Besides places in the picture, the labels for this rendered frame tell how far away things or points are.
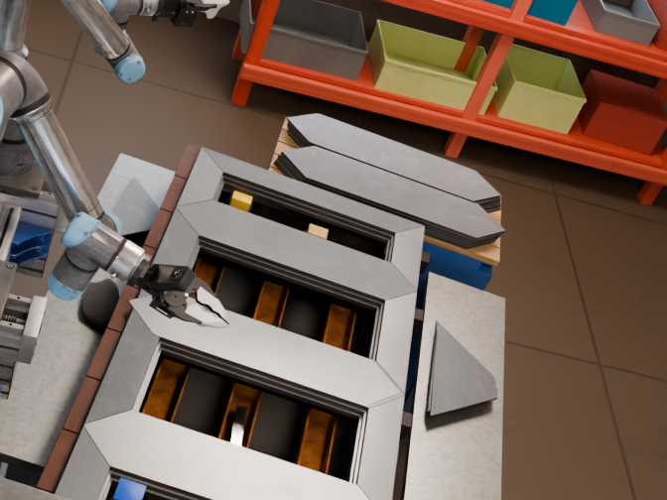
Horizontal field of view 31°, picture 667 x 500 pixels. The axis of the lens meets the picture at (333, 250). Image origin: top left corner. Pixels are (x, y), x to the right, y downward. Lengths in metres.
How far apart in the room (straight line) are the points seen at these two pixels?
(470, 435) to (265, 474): 0.72
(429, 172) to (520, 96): 1.83
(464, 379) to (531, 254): 2.14
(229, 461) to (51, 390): 0.53
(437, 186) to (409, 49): 2.06
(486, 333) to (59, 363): 1.29
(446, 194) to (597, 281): 1.72
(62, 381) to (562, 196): 3.44
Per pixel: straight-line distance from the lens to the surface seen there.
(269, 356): 3.07
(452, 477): 3.16
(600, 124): 6.01
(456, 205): 3.91
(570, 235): 5.72
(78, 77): 5.46
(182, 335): 3.04
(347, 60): 5.54
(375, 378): 3.14
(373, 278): 3.45
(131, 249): 2.33
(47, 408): 3.03
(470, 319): 3.65
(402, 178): 3.93
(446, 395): 3.30
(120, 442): 2.76
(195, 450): 2.79
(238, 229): 3.43
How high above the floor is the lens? 2.92
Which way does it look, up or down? 36 degrees down
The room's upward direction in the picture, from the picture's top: 23 degrees clockwise
